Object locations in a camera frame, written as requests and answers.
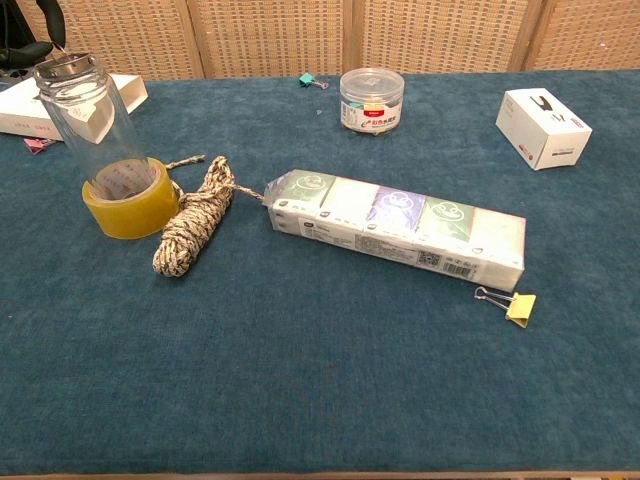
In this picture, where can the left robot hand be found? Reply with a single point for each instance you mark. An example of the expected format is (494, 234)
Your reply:
(50, 20)

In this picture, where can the clear glass jar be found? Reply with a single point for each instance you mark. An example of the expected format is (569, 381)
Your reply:
(95, 135)

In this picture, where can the large flat white box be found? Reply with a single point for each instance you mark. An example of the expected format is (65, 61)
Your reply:
(125, 92)

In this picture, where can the pink binder clip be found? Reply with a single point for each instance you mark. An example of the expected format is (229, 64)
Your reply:
(37, 145)

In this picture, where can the yellow tape roll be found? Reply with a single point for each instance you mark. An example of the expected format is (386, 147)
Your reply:
(130, 215)

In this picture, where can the woven folding screen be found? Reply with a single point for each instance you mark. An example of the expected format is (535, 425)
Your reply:
(280, 35)

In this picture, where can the teal binder clip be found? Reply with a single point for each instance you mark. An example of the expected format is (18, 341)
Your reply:
(305, 79)

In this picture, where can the clear plastic clip jar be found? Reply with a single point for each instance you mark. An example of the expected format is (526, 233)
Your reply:
(371, 102)

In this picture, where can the long tissue multipack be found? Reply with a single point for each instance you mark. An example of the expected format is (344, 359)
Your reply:
(400, 225)

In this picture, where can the blue carpet table mat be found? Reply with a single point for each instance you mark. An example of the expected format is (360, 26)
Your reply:
(320, 375)

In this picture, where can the small white product box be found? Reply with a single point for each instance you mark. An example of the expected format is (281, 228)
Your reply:
(545, 130)

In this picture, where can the yellow binder clip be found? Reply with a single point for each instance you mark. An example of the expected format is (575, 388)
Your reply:
(520, 307)

